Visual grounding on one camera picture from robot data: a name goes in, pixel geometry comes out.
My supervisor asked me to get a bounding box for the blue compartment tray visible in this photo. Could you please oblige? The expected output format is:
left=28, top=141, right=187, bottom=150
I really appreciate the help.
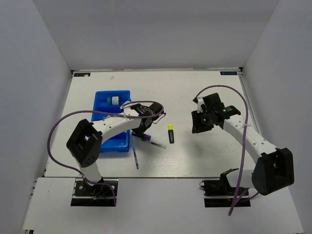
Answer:
left=91, top=90, right=131, bottom=153

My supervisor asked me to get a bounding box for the aluminium table edge rail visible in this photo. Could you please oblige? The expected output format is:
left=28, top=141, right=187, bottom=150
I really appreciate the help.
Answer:
left=238, top=67, right=276, bottom=177

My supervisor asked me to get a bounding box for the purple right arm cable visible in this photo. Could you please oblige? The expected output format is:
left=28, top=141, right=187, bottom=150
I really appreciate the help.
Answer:
left=192, top=84, right=260, bottom=217

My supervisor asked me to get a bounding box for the corner label sticker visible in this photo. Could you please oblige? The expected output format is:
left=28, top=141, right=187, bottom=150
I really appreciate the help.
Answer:
left=74, top=73, right=91, bottom=77
left=220, top=71, right=237, bottom=76

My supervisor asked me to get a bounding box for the blue gel jar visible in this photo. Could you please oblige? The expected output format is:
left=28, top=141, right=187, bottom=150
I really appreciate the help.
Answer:
left=107, top=96, right=120, bottom=106

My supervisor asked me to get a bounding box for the blue white pen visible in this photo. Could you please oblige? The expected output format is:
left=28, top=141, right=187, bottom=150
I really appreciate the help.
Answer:
left=132, top=147, right=139, bottom=170

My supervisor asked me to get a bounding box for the yellow cap highlighter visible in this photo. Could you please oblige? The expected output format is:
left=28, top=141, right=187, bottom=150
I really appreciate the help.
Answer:
left=168, top=124, right=175, bottom=144

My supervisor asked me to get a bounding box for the purple cap black marker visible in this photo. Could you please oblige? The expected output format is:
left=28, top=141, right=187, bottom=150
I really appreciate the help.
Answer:
left=132, top=132, right=151, bottom=141

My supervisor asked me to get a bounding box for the right corner label sticker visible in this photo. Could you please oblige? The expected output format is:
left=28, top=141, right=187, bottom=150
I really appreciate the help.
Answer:
left=220, top=71, right=237, bottom=76

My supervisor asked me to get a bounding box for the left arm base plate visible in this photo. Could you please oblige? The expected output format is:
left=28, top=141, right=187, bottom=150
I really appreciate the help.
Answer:
left=70, top=179, right=118, bottom=207

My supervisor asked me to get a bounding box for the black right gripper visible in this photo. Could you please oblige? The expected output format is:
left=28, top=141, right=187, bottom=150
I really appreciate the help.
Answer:
left=191, top=109, right=214, bottom=134

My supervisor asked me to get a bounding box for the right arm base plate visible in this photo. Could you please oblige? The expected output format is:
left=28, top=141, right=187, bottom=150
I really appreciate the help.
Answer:
left=199, top=179, right=252, bottom=208

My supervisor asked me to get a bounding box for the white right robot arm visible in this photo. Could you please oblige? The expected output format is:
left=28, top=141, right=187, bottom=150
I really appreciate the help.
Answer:
left=198, top=93, right=294, bottom=195

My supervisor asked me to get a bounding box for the left corner label sticker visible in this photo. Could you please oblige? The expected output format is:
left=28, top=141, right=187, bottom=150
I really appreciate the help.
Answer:
left=74, top=73, right=91, bottom=77

